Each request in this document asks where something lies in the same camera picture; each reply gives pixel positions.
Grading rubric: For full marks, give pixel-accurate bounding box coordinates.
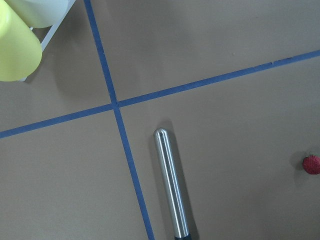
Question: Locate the steel muddler with black tip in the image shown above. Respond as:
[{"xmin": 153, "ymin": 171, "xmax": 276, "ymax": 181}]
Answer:
[{"xmin": 153, "ymin": 127, "xmax": 192, "ymax": 240}]

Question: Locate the red strawberry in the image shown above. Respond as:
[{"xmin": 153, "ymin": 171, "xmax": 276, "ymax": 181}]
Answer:
[{"xmin": 302, "ymin": 155, "xmax": 320, "ymax": 175}]

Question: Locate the yellow plastic cup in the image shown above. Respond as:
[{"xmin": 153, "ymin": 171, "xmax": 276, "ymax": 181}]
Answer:
[{"xmin": 0, "ymin": 0, "xmax": 42, "ymax": 82}]

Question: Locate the white plastic cup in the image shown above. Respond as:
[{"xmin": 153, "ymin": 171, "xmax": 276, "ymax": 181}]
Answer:
[{"xmin": 5, "ymin": 0, "xmax": 69, "ymax": 28}]

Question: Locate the white wire cup rack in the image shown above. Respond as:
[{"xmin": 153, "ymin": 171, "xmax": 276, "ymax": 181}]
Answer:
[{"xmin": 18, "ymin": 0, "xmax": 77, "ymax": 83}]

